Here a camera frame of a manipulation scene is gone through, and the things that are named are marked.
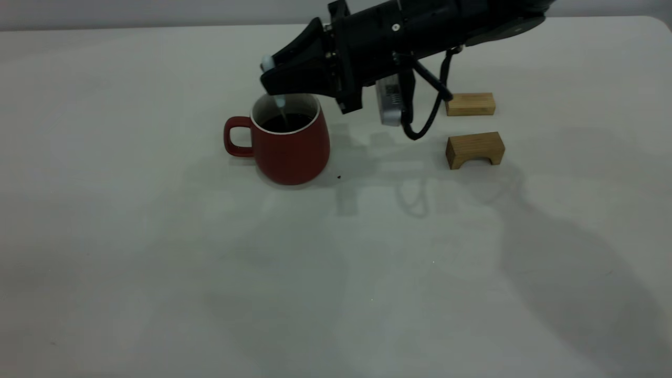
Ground arched wooden block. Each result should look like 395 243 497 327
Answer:
446 132 506 170

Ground light blue handled spoon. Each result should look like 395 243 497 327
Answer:
261 55 290 130

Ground flat wooden block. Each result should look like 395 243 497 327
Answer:
445 93 496 117

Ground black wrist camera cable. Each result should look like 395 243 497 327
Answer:
401 46 464 141

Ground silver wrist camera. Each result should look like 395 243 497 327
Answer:
375 73 408 127

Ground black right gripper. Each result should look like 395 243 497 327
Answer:
260 0 473 114

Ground red ceramic mug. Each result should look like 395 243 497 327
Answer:
224 87 331 186

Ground dark coffee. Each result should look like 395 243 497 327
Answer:
261 113 314 133

